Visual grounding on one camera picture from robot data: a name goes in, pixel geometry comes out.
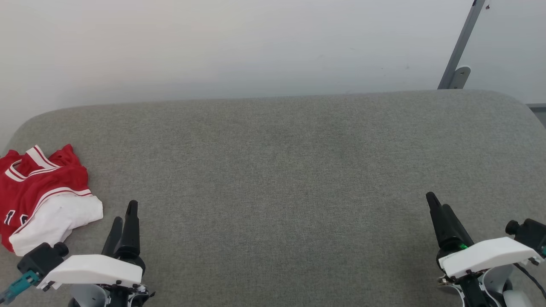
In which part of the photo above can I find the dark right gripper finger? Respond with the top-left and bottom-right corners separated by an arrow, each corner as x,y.
426,192 -> 453,251
442,204 -> 475,249

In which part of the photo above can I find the red white basketball jersey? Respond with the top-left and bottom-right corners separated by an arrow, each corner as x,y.
0,144 -> 104,257

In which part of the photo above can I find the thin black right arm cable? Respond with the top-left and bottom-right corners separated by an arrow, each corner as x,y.
513,262 -> 546,300

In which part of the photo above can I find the grey slanted metal post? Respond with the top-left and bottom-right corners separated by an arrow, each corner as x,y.
438,0 -> 487,90

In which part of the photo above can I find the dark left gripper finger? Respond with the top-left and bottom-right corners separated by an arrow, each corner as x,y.
113,200 -> 141,257
102,217 -> 124,257

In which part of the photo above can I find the grey partition base rail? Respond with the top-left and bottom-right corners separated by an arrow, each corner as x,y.
526,103 -> 546,127

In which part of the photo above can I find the teal left camera connector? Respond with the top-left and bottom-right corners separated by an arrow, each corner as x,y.
0,270 -> 40,304

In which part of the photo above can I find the grey fabric sofa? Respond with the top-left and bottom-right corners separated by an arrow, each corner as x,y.
0,90 -> 546,307

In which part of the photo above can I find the grey metal post bracket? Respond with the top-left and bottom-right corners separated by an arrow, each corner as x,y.
447,65 -> 471,90

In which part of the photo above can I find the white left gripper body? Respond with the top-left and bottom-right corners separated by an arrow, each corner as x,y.
36,247 -> 155,300

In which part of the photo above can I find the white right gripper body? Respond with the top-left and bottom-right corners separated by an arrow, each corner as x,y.
437,237 -> 542,281

